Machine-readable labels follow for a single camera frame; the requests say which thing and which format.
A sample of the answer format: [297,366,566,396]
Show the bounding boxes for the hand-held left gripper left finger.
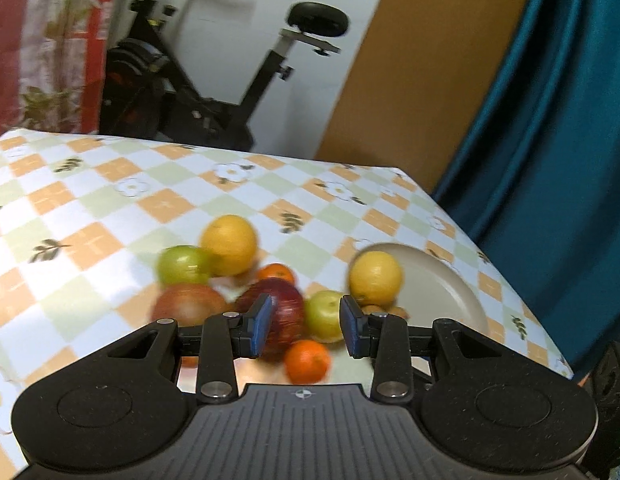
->
[107,294,275,405]

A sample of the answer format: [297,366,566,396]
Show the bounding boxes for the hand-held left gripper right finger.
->
[339,294,501,405]

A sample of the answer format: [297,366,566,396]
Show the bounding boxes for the dark red round fruit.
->
[235,277,307,361]

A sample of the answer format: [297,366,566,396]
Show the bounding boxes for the green apple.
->
[156,245,213,286]
[304,290,347,343]

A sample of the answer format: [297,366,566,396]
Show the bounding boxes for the tangerine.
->
[255,263,296,286]
[284,340,332,383]

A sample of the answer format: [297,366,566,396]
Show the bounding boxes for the yellow lemon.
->
[347,251,405,308]

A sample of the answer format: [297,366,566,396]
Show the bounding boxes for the red apple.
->
[151,284,228,328]

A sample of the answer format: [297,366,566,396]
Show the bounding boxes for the yellow orange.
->
[200,215,258,277]

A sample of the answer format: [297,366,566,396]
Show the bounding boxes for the beige plate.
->
[352,242,491,341]

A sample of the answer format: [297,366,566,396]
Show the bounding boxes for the checkered floral tablecloth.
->
[0,129,576,480]

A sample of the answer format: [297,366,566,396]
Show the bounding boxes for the teal curtain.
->
[432,0,620,376]

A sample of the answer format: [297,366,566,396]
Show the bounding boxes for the wooden door panel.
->
[315,0,541,193]

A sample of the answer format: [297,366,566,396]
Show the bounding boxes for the black exercise bike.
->
[99,0,351,153]

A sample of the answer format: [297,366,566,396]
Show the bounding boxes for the red printed backdrop cloth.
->
[0,0,118,141]

